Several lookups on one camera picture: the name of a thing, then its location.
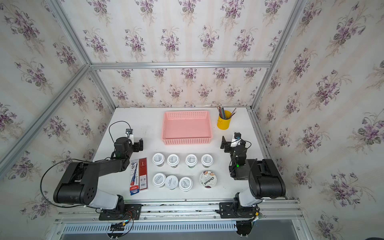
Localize yogurt bottle row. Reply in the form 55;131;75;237
165;175;179;190
152;153;165;167
185;154;198;168
201;154;214;168
153;173;167;188
167;154;180;168
179;177;193;192

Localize pink plastic basket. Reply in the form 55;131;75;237
162;110;213;145

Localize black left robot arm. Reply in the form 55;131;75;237
53;137;144;214

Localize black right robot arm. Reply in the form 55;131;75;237
220;133;286;210

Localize wide Chobani yogurt cup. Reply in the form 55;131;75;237
200;171;217;189

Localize yellow pencil cup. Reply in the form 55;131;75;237
217;111;232;130

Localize red pencil box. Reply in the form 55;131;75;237
139;158;148;191

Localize pencils in cup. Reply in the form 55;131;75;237
217;105;237;120

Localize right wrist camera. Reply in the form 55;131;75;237
231;132;242;148

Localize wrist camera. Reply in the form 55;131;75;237
231;132;242;148
126;129;133;138

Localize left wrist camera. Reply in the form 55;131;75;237
126;129;133;138

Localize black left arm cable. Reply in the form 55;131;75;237
39;158;100;209

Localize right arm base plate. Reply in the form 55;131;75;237
217;202;260;219

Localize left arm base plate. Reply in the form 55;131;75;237
99;204;143;221

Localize aluminium mounting rail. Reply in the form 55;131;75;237
54;199;304;224

